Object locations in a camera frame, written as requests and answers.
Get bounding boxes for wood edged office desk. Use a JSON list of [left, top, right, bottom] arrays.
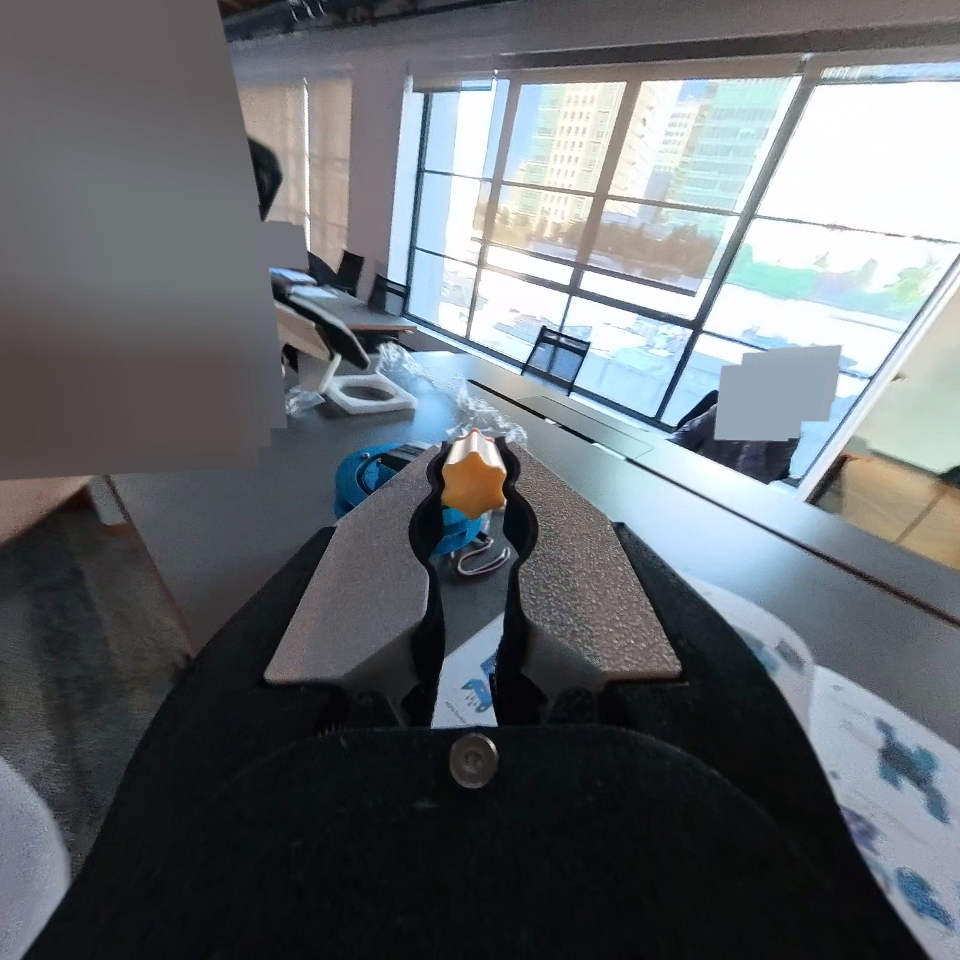
[[271, 266, 418, 336]]

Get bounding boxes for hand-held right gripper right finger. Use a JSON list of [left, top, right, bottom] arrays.
[[491, 442, 684, 702]]

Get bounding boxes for desk cable hatch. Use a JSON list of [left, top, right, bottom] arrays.
[[466, 378, 658, 460]]

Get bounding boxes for white and red wire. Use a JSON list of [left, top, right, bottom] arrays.
[[454, 546, 514, 580]]

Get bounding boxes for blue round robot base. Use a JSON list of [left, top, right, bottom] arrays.
[[333, 444, 494, 558]]

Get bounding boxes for dark grey desk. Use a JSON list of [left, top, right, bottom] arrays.
[[108, 348, 960, 751]]

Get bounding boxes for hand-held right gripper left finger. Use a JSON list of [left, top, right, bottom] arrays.
[[264, 442, 453, 704]]

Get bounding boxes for large grid window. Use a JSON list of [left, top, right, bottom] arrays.
[[407, 69, 960, 483]]

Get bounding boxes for white cloth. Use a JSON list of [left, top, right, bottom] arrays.
[[0, 756, 73, 960]]

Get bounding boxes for orange handled screwdriver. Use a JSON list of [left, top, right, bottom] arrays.
[[438, 429, 515, 520]]

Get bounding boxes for white and black stand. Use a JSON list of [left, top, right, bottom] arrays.
[[283, 291, 418, 415]]

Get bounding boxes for printed instruction sheet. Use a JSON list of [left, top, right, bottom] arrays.
[[431, 573, 960, 960]]

